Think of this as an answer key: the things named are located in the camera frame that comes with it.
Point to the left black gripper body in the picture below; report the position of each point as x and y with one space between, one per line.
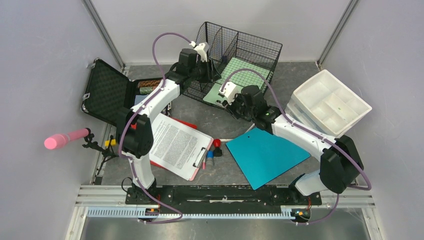
204 73

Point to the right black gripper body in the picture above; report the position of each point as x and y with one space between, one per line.
238 108

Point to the light green clipboard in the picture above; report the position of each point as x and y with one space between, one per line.
242 79

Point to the black wire mesh organizer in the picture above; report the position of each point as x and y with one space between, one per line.
244 58

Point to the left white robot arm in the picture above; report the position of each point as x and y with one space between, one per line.
150 107

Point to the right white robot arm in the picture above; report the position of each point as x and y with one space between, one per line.
340 163

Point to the orange black chip stack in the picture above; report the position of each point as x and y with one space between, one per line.
149 83

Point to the green chip stack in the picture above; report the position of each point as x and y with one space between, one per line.
146 90

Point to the teal blue clipboard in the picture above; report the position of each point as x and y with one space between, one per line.
263 157

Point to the red black stamp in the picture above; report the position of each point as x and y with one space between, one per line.
217 152

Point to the red clipboard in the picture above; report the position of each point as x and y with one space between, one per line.
139 137

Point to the blue playing card deck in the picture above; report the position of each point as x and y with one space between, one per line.
139 98

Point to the blue grey small cylinder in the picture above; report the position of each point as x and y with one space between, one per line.
209 161

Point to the pink pen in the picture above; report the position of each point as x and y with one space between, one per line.
204 163

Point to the white plastic drawer organizer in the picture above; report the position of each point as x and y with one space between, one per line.
327 105

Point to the pink clear clipboard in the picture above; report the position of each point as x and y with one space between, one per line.
196 159

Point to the white printed paper sheet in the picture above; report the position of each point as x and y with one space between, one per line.
173 144

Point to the black poker chip case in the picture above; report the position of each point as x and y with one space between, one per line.
107 91

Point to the yellow black connector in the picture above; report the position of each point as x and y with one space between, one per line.
110 143

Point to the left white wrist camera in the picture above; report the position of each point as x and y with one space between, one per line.
201 49

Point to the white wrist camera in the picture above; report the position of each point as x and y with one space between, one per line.
229 91
201 49

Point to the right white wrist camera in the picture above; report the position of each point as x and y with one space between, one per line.
229 91

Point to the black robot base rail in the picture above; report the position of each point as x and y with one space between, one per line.
184 200

